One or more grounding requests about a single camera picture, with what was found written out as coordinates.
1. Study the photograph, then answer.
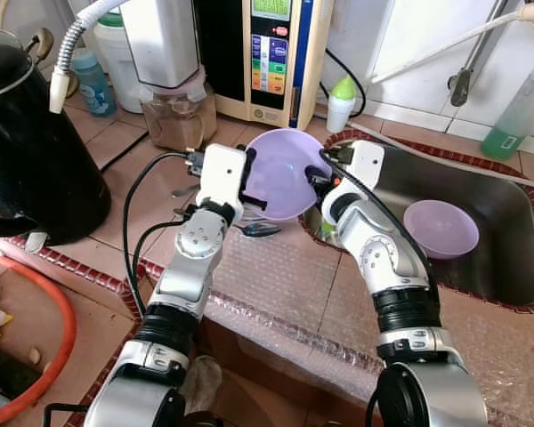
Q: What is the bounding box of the black kettle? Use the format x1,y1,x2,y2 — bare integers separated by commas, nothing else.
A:
0,27,112,248

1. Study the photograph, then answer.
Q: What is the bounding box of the black ionizer cable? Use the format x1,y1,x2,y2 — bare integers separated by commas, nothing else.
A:
325,49,368,117

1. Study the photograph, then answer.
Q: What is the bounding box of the metal spoon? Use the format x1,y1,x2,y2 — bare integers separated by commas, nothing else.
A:
236,220,283,239

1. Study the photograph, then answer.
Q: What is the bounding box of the green dish soap bottle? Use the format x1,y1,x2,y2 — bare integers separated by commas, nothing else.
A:
481,58,534,161

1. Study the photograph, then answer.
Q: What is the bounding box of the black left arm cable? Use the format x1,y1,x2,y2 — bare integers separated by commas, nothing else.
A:
121,149,206,318

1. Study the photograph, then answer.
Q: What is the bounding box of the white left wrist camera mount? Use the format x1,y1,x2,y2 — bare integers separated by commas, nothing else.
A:
196,144,248,214

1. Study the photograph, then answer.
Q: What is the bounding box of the brass tap valve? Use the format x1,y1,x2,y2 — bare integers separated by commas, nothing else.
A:
25,27,56,65

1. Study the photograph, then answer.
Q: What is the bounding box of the stainless steel sink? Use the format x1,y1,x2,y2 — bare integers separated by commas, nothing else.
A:
325,138,534,308

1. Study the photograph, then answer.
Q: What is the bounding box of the black power cord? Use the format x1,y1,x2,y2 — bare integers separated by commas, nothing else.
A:
102,129,152,172

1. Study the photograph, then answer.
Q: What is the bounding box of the clear jar brown powder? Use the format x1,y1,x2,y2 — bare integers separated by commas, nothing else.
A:
141,76,219,150

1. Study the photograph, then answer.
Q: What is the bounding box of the lilac plastic bowl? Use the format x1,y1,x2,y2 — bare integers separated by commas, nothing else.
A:
245,129,335,222
403,200,480,261

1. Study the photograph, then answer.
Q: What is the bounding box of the white bottle green cap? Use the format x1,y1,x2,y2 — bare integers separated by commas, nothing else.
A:
327,76,357,134

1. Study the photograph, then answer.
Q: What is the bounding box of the orange plastic hoop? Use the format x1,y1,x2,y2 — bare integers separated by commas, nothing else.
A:
0,251,77,426

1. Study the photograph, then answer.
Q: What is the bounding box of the grey floor rag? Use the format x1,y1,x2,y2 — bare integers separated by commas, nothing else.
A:
182,354,223,415

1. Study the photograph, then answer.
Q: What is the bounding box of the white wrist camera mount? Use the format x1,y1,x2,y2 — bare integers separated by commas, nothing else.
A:
196,144,248,214
343,141,385,189

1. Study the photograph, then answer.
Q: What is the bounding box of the teal plastic bottle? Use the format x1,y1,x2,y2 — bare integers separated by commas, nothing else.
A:
69,46,117,118

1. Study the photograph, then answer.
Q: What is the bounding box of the grey metal faucet pipe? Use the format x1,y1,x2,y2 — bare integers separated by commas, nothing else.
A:
448,0,510,108

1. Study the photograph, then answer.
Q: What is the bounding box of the white jug green lid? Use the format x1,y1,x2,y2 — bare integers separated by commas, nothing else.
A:
93,9,145,115

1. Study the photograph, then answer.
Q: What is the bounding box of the thin white hose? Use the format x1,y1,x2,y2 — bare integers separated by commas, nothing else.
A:
356,120,534,192

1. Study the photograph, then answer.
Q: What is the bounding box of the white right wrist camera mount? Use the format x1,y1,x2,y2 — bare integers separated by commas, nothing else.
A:
343,141,385,189

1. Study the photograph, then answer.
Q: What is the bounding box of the beige water ionizer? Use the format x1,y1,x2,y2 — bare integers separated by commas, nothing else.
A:
194,0,335,132

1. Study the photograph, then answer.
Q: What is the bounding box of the clear bubble wrap sheet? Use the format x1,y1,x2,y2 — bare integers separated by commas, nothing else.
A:
200,227,534,427

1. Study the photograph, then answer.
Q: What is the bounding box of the white filter housing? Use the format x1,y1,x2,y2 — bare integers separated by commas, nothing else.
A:
120,0,201,90

